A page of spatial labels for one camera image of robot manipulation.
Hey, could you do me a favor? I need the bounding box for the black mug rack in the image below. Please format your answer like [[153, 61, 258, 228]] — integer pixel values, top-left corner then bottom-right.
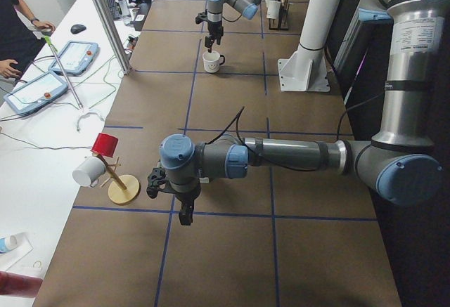
[[267, 0, 291, 30]]

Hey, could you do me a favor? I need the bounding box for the white smiley mug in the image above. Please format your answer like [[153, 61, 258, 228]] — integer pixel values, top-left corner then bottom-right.
[[202, 51, 225, 74]]

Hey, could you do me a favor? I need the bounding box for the aluminium frame post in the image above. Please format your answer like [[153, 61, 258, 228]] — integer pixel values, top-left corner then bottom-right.
[[92, 0, 131, 75]]

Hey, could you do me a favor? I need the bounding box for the near teach pendant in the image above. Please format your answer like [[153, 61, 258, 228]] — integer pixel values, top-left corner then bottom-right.
[[4, 71, 68, 115]]

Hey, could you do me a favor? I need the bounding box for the far teach pendant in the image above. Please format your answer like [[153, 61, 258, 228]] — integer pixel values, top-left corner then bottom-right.
[[58, 40, 99, 77]]

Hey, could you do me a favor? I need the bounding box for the metal rod with clamp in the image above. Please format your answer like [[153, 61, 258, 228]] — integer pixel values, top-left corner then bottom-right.
[[44, 35, 105, 132]]

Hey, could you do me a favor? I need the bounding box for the red cylinder on desk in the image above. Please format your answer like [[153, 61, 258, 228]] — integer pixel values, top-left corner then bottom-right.
[[1, 271, 43, 298]]

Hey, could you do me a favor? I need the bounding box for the teach pendant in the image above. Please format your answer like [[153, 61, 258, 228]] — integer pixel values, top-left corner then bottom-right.
[[58, 40, 99, 77], [4, 71, 68, 115]]

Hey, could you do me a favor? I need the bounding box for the black keyboard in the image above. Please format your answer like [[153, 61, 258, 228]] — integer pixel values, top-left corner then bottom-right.
[[105, 0, 121, 20]]

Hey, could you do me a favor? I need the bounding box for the white home mug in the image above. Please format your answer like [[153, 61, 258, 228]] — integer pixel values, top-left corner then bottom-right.
[[266, 0, 281, 20]]

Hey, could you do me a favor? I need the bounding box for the red cup on stand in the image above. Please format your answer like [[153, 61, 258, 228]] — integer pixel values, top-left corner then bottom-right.
[[91, 133, 118, 157]]

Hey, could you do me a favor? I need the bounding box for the person in black shirt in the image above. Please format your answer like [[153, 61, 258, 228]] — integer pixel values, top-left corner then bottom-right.
[[1, 0, 56, 81]]

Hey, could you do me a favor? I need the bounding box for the wooden mug tree stand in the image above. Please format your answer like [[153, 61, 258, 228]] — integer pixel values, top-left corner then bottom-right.
[[93, 152, 141, 205]]

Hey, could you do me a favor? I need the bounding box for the white cup on stand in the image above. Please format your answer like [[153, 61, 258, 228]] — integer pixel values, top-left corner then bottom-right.
[[72, 156, 105, 187]]

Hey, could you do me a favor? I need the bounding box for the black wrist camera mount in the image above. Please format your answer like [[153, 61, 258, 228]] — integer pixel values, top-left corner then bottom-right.
[[195, 10, 208, 25]]

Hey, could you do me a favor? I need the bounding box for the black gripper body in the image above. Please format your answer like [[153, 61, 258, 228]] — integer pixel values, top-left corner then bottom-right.
[[175, 189, 201, 212], [207, 20, 224, 40]]

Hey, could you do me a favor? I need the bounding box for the black computer mouse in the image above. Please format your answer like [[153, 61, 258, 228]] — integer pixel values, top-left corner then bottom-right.
[[70, 24, 86, 34]]

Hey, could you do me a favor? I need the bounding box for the white camera pole base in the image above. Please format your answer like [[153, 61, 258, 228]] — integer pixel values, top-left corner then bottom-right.
[[278, 0, 340, 93]]

